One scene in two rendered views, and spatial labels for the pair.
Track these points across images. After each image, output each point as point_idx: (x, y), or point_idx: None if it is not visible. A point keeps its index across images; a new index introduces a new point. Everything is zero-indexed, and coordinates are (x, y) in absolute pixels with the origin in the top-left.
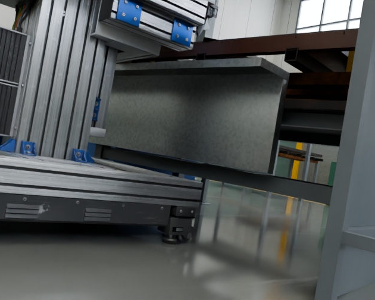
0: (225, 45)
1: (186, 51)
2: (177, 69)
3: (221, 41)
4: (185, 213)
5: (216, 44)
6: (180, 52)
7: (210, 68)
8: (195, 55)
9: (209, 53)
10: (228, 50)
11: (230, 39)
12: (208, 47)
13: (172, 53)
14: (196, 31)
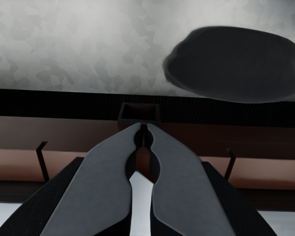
0: (11, 135)
1: (224, 135)
2: (178, 38)
3: (27, 148)
4: None
5: (62, 140)
6: (255, 135)
7: (33, 20)
8: (169, 124)
9: (102, 123)
10: (8, 123)
11: (13, 199)
12: (108, 136)
13: None
14: (149, 124)
